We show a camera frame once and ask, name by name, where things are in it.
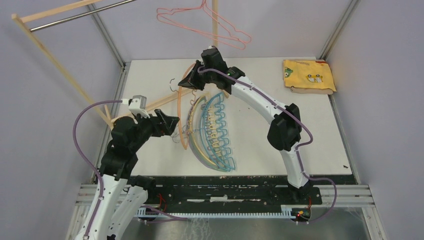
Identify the pink wire hanger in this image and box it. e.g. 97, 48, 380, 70
156, 0, 252, 50

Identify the yellow printed folded cloth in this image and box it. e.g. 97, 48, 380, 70
282, 59, 337, 95

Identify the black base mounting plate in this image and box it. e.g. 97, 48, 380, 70
146, 175, 323, 214

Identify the metal hanging rod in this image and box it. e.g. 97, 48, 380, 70
29, 0, 136, 33

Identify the teal plastic hanger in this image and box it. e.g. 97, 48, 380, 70
192, 93, 237, 172

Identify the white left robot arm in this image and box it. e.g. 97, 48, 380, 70
75, 109, 180, 240

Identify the blue wavy plastic hanger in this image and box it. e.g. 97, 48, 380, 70
198, 92, 237, 172

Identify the orange wavy plastic hanger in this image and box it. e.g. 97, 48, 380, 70
168, 62, 200, 151

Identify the purple plastic hanger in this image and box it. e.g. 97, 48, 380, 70
178, 94, 218, 170

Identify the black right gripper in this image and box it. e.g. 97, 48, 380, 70
178, 59, 216, 91

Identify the yellow plastic hanger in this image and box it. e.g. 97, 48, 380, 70
186, 93, 219, 171

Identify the white slotted cable duct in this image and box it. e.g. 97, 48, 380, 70
134, 205, 312, 221

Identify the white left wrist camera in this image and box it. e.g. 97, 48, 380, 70
128, 95, 151, 119

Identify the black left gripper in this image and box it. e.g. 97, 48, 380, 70
130, 108, 180, 151

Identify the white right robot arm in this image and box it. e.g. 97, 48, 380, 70
178, 46, 313, 204

